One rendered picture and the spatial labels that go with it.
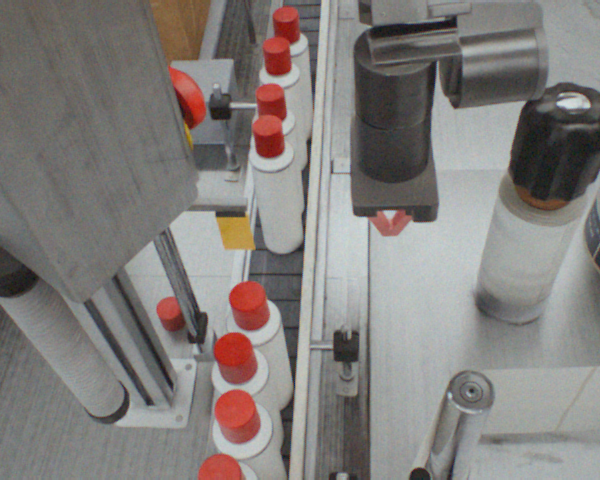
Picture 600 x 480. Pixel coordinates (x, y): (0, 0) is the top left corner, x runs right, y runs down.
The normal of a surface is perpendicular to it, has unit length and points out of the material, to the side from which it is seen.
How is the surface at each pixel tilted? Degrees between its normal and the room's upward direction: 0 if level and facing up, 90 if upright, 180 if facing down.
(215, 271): 0
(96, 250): 90
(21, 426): 0
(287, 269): 0
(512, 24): 57
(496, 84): 83
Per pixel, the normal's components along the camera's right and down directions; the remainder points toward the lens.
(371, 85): -0.58, 0.67
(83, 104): 0.78, 0.47
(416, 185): -0.08, -0.61
